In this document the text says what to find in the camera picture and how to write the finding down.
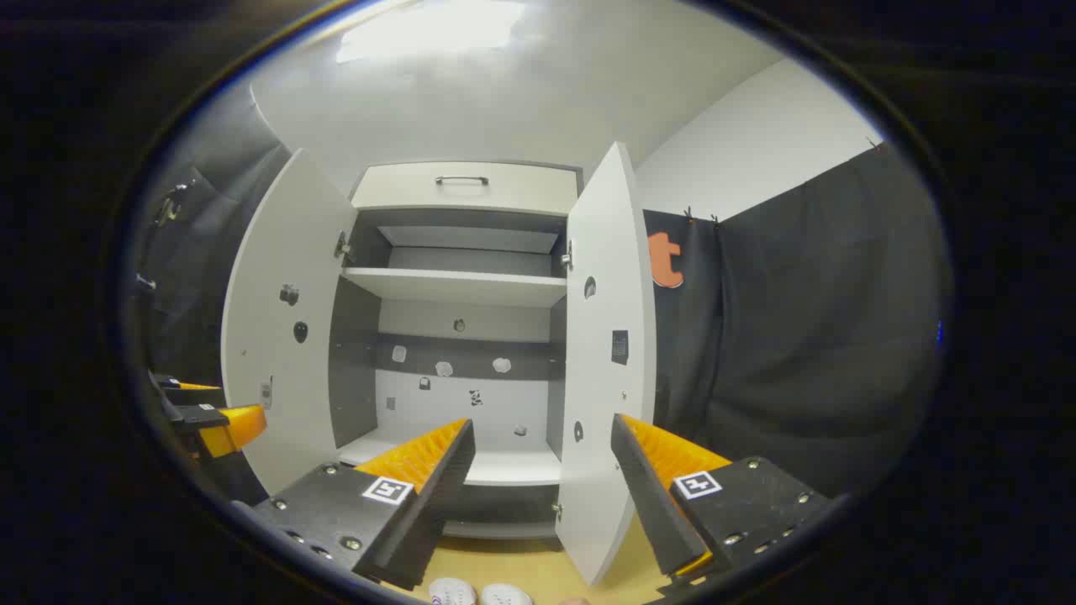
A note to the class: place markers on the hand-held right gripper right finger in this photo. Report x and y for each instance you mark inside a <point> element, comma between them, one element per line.
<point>651,504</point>

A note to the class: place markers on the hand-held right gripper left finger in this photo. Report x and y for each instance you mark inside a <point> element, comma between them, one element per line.
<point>437,496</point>

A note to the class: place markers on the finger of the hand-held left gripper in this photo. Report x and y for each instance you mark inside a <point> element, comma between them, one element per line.
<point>227,427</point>
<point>189,391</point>

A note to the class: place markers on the white shoe cabinet door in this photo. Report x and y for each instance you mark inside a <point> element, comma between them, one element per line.
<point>601,470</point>
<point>252,336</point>

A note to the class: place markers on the white shoe cabinet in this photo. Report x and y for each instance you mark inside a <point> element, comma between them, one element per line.
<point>462,403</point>

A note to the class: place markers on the white canvas shoe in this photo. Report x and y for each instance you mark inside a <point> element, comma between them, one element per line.
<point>452,592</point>
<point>505,595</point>

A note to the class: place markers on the white cabinet shelf board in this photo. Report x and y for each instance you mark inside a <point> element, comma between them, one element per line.
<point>454,287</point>

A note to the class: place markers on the white cabinet drawer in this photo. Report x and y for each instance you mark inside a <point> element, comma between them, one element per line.
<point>420,197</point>

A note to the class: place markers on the black backdrop cloth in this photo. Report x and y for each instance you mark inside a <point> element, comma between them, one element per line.
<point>799,336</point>
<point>210,244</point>

